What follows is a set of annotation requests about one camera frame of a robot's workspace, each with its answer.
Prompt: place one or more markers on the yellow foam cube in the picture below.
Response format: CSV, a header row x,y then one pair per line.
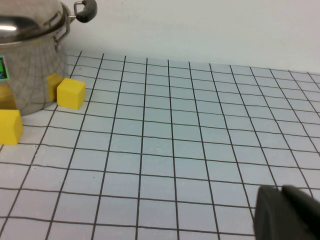
x,y
8,127
70,93

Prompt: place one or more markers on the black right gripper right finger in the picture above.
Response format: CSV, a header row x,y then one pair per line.
x,y
307,207

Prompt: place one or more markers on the white black-grid tablecloth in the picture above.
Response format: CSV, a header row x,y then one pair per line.
x,y
175,137

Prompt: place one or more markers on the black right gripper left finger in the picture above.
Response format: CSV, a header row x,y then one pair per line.
x,y
272,220

